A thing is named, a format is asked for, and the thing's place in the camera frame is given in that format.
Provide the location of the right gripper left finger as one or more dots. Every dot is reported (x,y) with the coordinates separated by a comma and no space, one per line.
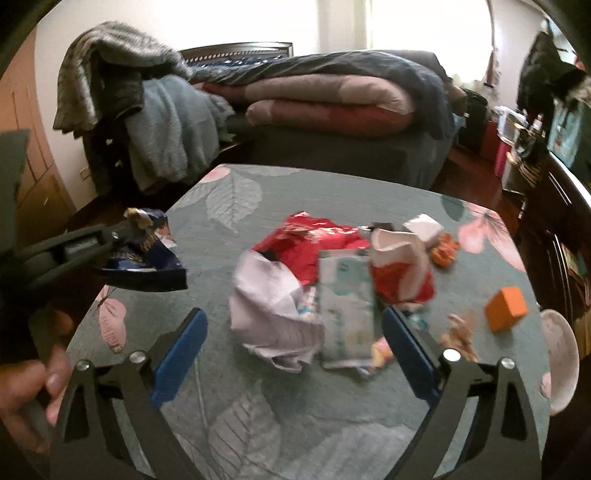
(88,442)

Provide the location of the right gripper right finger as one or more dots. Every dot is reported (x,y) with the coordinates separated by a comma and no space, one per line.
(502,441)

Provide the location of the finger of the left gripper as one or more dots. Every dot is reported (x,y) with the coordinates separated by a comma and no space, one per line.
(131,229)
(145,280)

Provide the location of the dark blue snack wrapper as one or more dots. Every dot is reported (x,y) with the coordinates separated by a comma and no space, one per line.
(153,252)

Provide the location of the beige paper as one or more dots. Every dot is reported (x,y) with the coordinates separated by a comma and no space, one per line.
(460,336)

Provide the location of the white paper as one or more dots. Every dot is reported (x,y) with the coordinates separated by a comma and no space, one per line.
(264,316)

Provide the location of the orange cube box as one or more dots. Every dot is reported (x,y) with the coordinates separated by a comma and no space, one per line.
(505,309)

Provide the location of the colourful candy wrapper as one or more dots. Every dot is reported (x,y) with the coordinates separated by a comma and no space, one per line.
(380,356)

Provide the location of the red foil snack bag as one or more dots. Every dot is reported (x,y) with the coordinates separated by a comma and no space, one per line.
(298,241)

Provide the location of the red and white paper cup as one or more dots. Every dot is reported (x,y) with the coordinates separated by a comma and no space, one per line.
(400,267)

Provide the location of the pale green tissue pack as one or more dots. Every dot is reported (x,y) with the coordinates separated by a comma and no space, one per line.
(346,306)

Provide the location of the orange wrapper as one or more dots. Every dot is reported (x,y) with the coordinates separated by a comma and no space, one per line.
(444,254)

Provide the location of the white small box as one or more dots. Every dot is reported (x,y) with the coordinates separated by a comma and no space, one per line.
(425,227)

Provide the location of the white pink-speckled trash bin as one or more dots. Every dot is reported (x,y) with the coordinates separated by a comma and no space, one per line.
(560,383)

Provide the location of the person's left hand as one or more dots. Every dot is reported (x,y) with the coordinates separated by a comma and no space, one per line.
(22,382)

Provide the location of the chair draped with blankets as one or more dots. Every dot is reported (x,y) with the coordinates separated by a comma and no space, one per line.
(130,100)

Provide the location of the floral grey-green tablecloth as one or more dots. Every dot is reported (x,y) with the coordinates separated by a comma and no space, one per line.
(238,417)

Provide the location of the dark wooden sideboard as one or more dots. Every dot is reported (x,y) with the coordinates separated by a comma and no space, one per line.
(553,234)

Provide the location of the bed with folded quilts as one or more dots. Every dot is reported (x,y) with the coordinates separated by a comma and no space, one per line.
(386,115)

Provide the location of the black suitcase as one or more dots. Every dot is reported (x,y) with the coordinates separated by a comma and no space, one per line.
(471,135)

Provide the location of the teal box with clothes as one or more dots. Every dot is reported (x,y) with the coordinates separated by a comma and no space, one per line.
(570,137)

